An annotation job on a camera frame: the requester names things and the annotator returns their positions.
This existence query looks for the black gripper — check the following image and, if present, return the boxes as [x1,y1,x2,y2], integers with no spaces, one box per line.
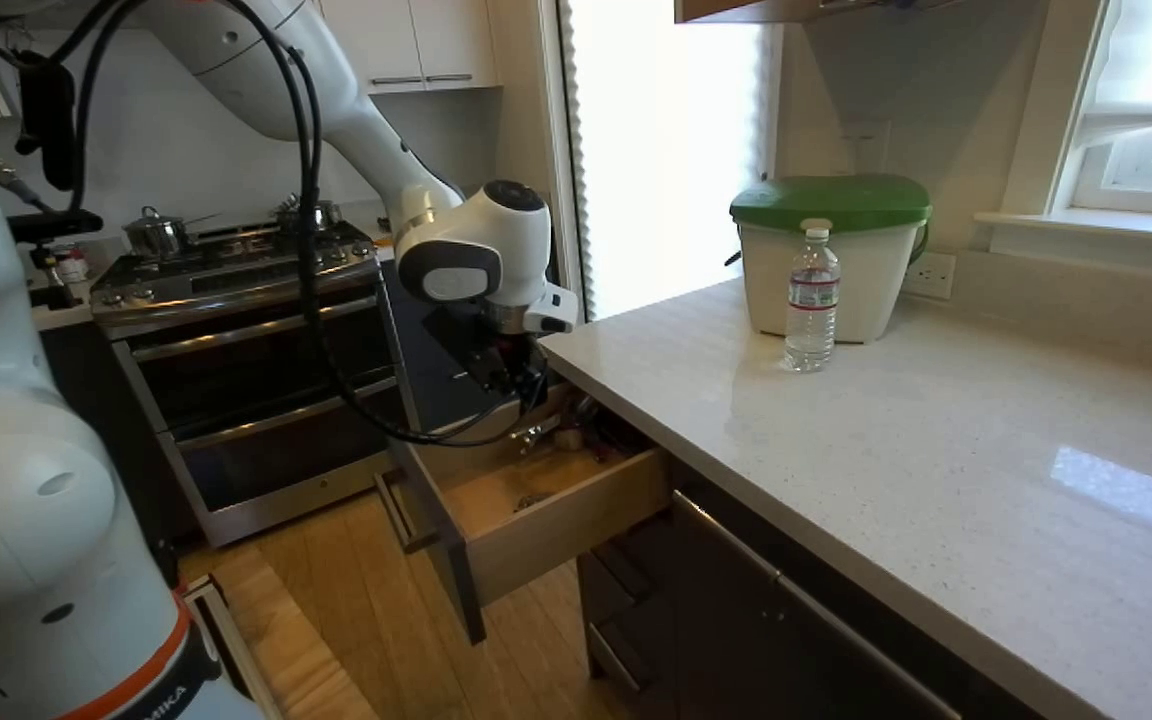
[448,308,559,430]

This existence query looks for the wooden drawer with dark front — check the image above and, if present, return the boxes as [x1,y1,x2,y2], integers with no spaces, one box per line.
[373,256,676,652]

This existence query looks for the stainless steel oven range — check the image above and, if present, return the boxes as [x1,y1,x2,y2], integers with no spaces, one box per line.
[34,212,461,551]

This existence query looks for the white door with blinds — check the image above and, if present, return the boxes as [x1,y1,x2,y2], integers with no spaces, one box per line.
[552,0,781,322]

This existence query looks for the dark base cabinet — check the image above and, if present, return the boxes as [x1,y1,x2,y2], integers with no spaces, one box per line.
[572,436,1073,720]

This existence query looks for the clear plastic water bottle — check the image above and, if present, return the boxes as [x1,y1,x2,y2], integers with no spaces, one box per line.
[778,216,847,380]

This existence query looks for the white bin with green lid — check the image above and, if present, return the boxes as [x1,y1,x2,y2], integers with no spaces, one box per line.
[724,172,937,349]

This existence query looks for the white upper cabinets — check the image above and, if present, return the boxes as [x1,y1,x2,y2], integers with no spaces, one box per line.
[314,0,508,97]

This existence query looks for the silver kettle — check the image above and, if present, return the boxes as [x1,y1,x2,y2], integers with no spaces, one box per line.
[122,200,191,266]

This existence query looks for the small white cup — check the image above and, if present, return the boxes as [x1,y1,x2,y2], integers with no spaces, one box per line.
[53,256,91,305]

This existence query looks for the bright window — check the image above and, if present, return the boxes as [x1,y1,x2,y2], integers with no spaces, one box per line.
[1051,0,1152,222]

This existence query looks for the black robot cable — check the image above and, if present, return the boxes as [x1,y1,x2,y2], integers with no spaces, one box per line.
[220,0,533,452]

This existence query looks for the white wall outlet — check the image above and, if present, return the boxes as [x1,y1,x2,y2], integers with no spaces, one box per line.
[903,249,961,298]

